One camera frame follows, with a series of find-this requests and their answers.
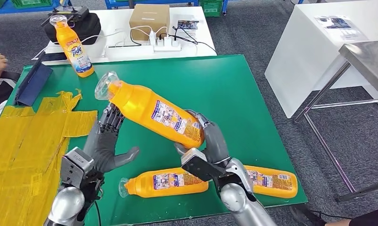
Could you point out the printed paper leaflet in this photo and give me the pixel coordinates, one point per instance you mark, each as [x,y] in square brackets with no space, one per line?
[335,23]
[187,24]

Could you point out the black carrying case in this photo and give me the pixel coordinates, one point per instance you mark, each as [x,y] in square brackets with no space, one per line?
[89,28]

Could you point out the green table mat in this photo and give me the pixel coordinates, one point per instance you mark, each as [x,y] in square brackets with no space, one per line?
[223,93]

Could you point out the large white table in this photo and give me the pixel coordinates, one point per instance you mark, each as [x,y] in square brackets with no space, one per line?
[301,62]

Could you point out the orange Tide detergent bottle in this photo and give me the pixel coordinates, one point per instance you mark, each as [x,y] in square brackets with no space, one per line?
[142,106]
[139,187]
[75,50]
[282,184]

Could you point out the small white table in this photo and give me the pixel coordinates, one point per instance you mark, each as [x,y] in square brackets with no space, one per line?
[114,18]

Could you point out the brown cardboard box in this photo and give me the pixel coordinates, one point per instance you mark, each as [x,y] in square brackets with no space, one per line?
[148,18]

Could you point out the black phone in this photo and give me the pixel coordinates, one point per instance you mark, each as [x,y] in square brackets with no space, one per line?
[53,57]

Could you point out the white charger plug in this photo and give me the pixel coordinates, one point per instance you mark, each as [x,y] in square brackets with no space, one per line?
[175,43]
[167,40]
[160,42]
[152,39]

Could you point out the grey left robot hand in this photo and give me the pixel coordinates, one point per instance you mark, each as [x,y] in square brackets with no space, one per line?
[101,149]

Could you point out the dark blue tablet case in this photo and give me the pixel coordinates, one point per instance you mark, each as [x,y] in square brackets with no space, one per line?
[32,84]

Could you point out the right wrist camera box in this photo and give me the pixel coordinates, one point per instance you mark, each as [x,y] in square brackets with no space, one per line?
[201,170]

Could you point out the black remote controller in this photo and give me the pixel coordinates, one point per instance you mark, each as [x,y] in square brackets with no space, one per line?
[79,12]

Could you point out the white power strip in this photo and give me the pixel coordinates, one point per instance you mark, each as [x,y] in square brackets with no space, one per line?
[167,48]

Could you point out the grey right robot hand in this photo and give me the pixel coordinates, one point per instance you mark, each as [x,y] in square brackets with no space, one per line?
[215,143]

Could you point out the yellow taped sheet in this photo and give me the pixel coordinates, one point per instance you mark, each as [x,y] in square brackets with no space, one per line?
[20,149]

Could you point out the stainless steel table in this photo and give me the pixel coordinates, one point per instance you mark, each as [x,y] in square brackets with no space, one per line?
[369,59]

